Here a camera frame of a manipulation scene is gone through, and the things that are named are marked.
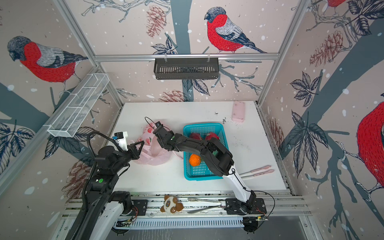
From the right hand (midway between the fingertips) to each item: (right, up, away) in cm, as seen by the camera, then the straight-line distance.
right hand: (164, 137), depth 94 cm
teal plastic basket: (+25, -19, -9) cm, 33 cm away
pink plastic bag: (-3, -6, -16) cm, 18 cm away
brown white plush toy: (+9, -30, -22) cm, 39 cm away
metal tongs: (+24, -30, -17) cm, 43 cm away
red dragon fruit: (+20, +1, -2) cm, 20 cm away
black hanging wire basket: (+14, +49, +12) cm, 52 cm away
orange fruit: (+20, -11, -11) cm, 26 cm away
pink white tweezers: (+60, -17, -9) cm, 63 cm away
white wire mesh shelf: (-42, +19, -17) cm, 49 cm away
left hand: (-6, +1, -22) cm, 22 cm away
